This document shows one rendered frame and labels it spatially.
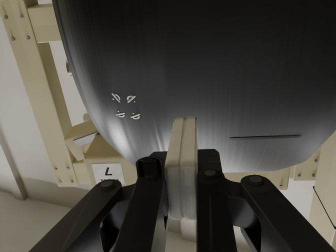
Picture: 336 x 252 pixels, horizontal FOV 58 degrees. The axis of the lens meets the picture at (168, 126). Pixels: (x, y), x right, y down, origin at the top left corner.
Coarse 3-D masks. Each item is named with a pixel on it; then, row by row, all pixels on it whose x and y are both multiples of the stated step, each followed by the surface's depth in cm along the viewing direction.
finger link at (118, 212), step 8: (152, 152) 17; (160, 152) 17; (128, 192) 13; (120, 200) 13; (128, 200) 13; (112, 208) 13; (120, 208) 13; (112, 216) 13; (120, 216) 13; (104, 224) 13; (112, 224) 13; (120, 224) 13
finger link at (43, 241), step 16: (96, 192) 13; (112, 192) 12; (80, 208) 12; (96, 208) 12; (64, 224) 11; (80, 224) 11; (96, 224) 11; (48, 240) 10; (64, 240) 10; (80, 240) 10; (96, 240) 11; (112, 240) 13
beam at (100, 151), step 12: (96, 144) 96; (108, 144) 95; (84, 156) 91; (96, 156) 90; (108, 156) 90; (120, 156) 89; (132, 168) 91; (288, 168) 87; (132, 180) 93; (276, 180) 89
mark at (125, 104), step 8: (112, 96) 29; (120, 96) 28; (128, 96) 28; (136, 96) 28; (112, 104) 29; (120, 104) 29; (128, 104) 29; (136, 104) 29; (120, 112) 30; (128, 112) 29; (136, 112) 29; (120, 120) 31; (128, 120) 30; (136, 120) 30
